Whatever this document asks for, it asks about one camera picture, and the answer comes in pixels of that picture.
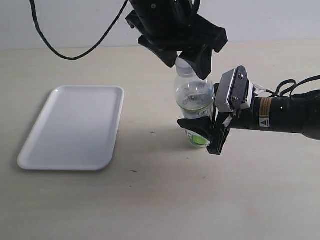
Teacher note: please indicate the clear plastic water bottle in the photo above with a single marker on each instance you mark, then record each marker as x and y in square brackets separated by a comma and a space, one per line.
[194, 96]

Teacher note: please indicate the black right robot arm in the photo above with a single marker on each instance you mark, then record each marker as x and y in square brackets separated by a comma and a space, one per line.
[296, 114]

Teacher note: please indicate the white rectangular plastic tray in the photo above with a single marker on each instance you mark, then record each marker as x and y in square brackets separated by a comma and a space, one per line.
[76, 130]

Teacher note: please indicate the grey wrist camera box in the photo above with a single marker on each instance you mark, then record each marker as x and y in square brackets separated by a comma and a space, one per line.
[235, 91]

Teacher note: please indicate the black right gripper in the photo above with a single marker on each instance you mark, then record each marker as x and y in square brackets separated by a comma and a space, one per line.
[217, 133]

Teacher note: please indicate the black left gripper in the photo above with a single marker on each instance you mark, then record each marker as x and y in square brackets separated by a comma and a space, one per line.
[168, 26]

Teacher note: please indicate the white bottle cap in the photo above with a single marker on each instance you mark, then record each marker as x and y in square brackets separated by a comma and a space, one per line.
[183, 68]

